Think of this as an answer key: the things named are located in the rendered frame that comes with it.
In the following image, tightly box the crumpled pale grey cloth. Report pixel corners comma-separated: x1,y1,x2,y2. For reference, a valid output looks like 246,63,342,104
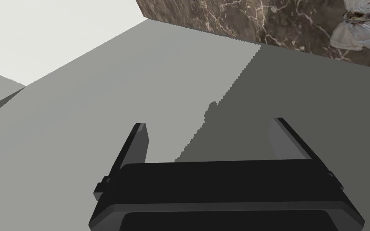
329,0,370,52

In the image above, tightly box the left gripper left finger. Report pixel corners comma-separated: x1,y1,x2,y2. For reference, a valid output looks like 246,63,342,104
109,122,150,178

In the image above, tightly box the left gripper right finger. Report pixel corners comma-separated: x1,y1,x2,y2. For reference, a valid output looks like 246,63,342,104
268,117,331,176

